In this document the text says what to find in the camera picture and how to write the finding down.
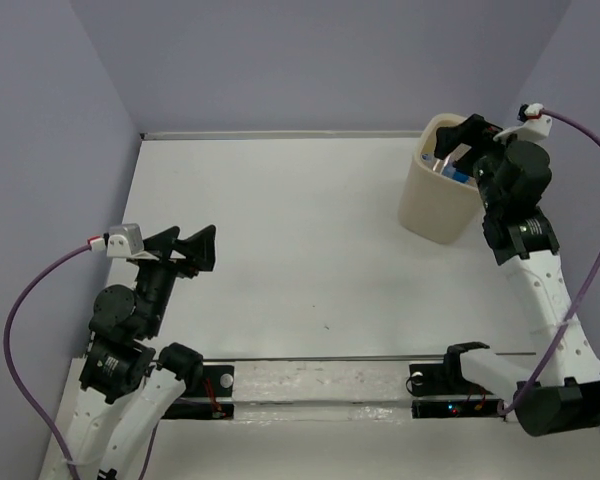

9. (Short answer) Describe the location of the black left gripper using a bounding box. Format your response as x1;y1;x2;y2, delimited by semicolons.
136;222;218;334

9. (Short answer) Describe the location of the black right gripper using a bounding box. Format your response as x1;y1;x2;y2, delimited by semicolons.
433;114;515;212

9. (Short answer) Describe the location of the blue label bottle blue cap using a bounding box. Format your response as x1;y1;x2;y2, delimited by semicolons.
433;156;471;184

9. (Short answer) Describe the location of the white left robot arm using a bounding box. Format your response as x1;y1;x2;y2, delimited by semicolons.
47;224;216;479

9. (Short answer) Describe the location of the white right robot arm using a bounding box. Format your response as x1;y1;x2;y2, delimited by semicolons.
434;104;600;437

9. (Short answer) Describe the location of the beige plastic bin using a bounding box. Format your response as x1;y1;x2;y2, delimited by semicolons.
397;113;481;245

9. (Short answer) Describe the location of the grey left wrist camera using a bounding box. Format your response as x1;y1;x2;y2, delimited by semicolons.
106;223;144;259

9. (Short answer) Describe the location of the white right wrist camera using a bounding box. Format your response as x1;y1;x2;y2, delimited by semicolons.
494;103;553;144

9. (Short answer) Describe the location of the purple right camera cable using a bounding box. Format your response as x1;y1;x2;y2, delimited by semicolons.
499;104;600;416

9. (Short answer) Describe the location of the purple camera cable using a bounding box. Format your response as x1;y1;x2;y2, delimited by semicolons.
4;233;156;480
499;104;600;416

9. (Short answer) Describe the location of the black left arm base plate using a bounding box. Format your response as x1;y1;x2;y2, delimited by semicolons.
163;364;235;421

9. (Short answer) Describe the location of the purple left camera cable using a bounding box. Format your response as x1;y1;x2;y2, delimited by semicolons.
4;233;156;480

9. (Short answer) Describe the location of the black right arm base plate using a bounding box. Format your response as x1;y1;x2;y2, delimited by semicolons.
405;363;499;420

